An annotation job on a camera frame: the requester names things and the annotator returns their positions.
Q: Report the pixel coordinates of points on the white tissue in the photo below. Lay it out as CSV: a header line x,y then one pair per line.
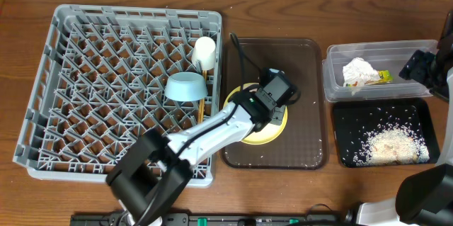
x,y
355,66

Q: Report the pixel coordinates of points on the clear plastic bin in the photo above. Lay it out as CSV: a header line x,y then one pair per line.
x,y
389,55

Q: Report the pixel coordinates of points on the white cup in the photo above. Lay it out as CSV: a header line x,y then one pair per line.
x,y
203,56

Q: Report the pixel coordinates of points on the black rectangular tray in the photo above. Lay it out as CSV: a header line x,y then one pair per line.
x,y
349,117

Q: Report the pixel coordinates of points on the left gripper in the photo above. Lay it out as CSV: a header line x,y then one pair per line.
x,y
279,113

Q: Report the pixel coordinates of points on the spilled rice pile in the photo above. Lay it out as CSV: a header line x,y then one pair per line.
x,y
394,137

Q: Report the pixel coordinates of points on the wooden chopstick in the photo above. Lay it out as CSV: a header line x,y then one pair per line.
x,y
202,103
205,87

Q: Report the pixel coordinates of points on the yellow green snack wrapper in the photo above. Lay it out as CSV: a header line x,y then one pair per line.
x,y
384,76

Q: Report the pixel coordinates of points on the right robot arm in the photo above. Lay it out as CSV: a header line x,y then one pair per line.
x,y
424,198

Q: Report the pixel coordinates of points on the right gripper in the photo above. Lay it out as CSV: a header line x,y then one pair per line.
x,y
414,67

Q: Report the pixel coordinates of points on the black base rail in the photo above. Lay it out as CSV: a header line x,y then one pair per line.
x,y
184,219

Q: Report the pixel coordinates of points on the dark brown serving tray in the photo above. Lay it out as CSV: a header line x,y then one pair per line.
x,y
303,144

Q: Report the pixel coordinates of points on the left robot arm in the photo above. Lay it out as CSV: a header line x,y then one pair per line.
x,y
156,169

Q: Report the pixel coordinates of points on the grey plastic dishwasher rack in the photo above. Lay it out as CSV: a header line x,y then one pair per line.
x,y
100,85

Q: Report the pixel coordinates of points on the light blue bowl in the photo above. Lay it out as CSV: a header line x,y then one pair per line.
x,y
186,87

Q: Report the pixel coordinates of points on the yellow round plate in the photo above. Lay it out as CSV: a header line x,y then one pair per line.
x,y
256,136

